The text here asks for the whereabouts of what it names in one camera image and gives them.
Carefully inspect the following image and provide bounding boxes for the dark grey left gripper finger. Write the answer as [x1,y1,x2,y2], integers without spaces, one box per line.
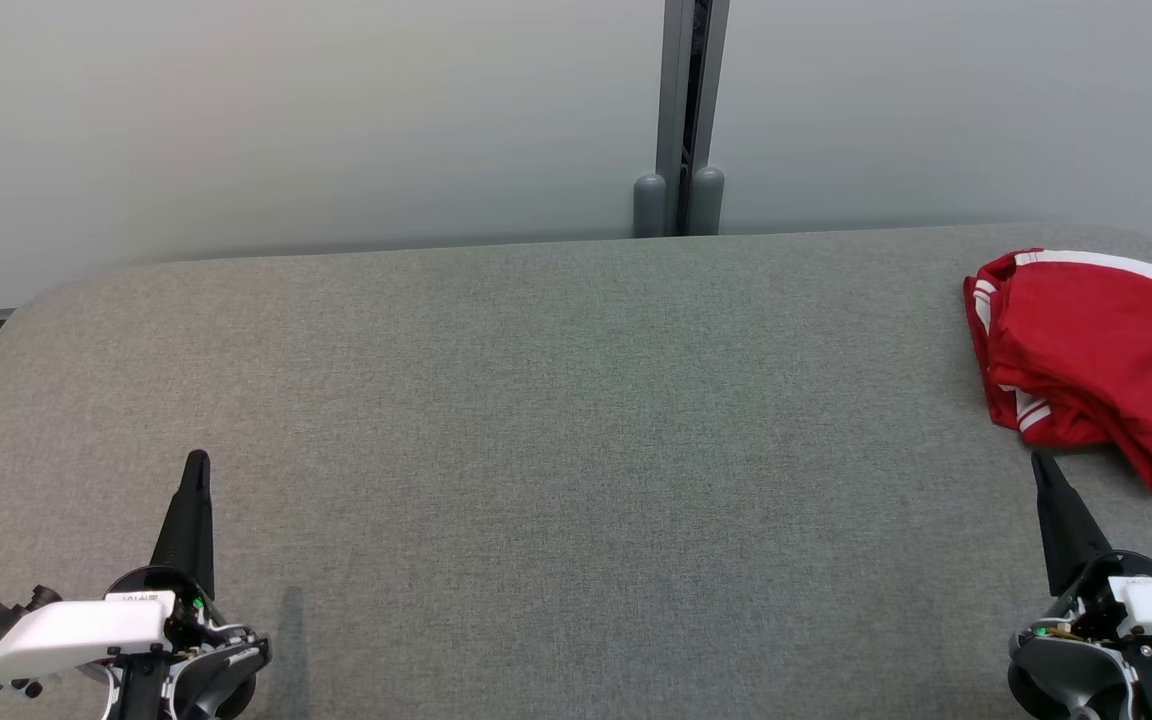
[149,450,216,601]

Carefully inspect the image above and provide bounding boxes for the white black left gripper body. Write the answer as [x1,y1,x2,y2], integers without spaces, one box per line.
[0,567,272,720]

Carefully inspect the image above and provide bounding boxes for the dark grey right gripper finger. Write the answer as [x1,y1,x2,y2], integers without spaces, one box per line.
[1031,452,1115,598]

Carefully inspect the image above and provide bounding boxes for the red Bulls jersey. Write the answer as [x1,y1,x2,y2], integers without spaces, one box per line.
[963,255,1152,447]

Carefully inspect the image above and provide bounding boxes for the red shorts with white stripes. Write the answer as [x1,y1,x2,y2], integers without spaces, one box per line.
[978,248,1152,491]

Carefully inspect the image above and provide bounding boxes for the grey cylindrical post bumper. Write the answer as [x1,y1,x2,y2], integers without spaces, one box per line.
[689,166,726,237]
[633,174,669,239]

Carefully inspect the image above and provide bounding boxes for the grey aluminium wall post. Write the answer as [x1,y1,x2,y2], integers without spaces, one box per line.
[656,0,732,238]

